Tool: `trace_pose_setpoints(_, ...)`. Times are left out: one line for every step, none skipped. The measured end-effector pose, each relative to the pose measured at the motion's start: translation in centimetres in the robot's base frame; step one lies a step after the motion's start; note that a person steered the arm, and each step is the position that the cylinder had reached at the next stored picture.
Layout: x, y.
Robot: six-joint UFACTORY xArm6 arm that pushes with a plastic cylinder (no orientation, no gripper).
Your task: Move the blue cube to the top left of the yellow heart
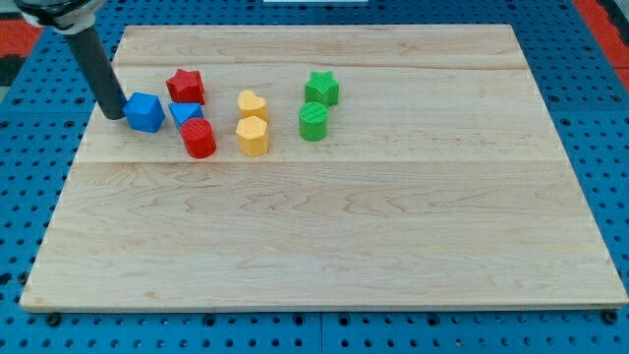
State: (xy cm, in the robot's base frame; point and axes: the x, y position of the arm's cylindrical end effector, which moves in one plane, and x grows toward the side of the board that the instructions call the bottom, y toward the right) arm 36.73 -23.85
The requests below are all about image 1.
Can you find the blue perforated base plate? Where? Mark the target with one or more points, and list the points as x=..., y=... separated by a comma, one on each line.
x=579, y=54

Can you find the red cylinder block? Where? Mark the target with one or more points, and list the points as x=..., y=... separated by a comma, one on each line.
x=198, y=138

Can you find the light wooden board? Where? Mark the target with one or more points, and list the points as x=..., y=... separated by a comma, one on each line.
x=442, y=184

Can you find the yellow hexagon block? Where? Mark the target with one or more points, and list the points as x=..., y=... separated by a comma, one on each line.
x=252, y=136

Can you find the yellow heart block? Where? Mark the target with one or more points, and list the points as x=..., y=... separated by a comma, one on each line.
x=250, y=104

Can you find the red star block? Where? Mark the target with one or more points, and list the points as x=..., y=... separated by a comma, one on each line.
x=186, y=87

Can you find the blue triangle block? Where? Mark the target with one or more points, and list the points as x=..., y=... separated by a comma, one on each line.
x=182, y=112

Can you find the green star block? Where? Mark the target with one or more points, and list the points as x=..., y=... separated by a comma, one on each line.
x=322, y=88

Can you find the green cylinder block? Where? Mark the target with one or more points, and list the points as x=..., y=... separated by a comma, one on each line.
x=313, y=121

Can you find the blue cube block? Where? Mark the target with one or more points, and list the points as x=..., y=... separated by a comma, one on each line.
x=144, y=112

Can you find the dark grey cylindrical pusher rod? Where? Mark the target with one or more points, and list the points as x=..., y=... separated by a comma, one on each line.
x=88, y=50

